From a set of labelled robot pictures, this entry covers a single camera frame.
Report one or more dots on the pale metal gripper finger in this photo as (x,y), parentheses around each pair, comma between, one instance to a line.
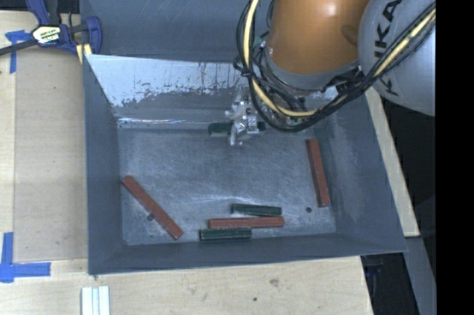
(237,138)
(232,114)

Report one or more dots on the dark green block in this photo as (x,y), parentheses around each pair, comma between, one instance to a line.
(256,209)
(219,129)
(225,233)

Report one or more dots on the grey metal bin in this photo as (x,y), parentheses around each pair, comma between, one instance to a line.
(207,172)

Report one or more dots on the red-brown flat block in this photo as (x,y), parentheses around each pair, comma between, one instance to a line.
(152,207)
(318,172)
(246,222)

